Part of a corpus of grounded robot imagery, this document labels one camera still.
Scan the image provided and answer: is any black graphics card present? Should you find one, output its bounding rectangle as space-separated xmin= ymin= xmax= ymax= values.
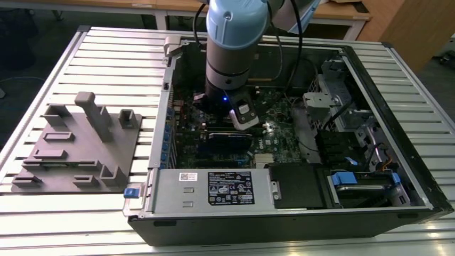
xmin=199 ymin=131 xmax=255 ymax=161

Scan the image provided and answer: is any green motherboard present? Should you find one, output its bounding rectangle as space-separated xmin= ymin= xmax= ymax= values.
xmin=170 ymin=87 xmax=310 ymax=170

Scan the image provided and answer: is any silver chipset heatsink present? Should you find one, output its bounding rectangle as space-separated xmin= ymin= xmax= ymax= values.
xmin=254 ymin=153 xmax=275 ymax=165

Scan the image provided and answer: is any metal drive cage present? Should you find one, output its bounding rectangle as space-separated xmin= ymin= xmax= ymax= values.
xmin=306 ymin=59 xmax=378 ymax=134

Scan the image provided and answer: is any grey power supply unit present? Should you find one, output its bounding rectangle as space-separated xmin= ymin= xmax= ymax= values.
xmin=151 ymin=169 xmax=276 ymax=214

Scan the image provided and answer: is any black plastic block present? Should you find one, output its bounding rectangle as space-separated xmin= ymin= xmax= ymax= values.
xmin=315 ymin=130 xmax=366 ymax=167

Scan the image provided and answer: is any black plastic shroud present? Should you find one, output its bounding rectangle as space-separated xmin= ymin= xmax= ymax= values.
xmin=266 ymin=163 xmax=338 ymax=211

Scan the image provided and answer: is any grey parts rack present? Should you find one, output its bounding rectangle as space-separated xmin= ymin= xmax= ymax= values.
xmin=9 ymin=91 xmax=144 ymax=193

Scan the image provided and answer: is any hard disk in blue carrier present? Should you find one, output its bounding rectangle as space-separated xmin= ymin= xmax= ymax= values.
xmin=327 ymin=170 xmax=402 ymax=209

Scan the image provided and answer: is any black PC case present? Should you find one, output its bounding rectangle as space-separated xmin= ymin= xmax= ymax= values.
xmin=123 ymin=36 xmax=455 ymax=247

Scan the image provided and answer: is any wooden cabinet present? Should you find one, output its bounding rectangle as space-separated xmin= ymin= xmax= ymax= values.
xmin=359 ymin=0 xmax=455 ymax=74

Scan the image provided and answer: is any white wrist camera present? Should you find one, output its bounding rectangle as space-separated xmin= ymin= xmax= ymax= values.
xmin=228 ymin=98 xmax=259 ymax=131

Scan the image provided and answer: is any grey case handle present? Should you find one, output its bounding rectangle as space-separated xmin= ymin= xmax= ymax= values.
xmin=162 ymin=36 xmax=183 ymax=59

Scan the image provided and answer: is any silver metal bracket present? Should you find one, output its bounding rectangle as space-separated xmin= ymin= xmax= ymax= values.
xmin=302 ymin=92 xmax=338 ymax=116

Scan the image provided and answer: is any thick black cable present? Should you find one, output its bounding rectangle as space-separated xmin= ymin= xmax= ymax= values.
xmin=287 ymin=57 xmax=318 ymax=91

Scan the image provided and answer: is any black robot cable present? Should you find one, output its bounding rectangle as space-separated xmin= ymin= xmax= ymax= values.
xmin=284 ymin=0 xmax=306 ymax=94

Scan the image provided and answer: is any thin black cable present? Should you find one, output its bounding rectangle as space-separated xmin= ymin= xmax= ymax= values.
xmin=324 ymin=102 xmax=351 ymax=132

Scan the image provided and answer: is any wooden desk white frame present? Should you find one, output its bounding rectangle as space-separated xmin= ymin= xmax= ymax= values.
xmin=156 ymin=0 xmax=374 ymax=41
xmin=20 ymin=0 xmax=168 ymax=30

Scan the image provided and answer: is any coloured power wire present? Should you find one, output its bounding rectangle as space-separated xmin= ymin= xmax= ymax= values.
xmin=370 ymin=142 xmax=396 ymax=172

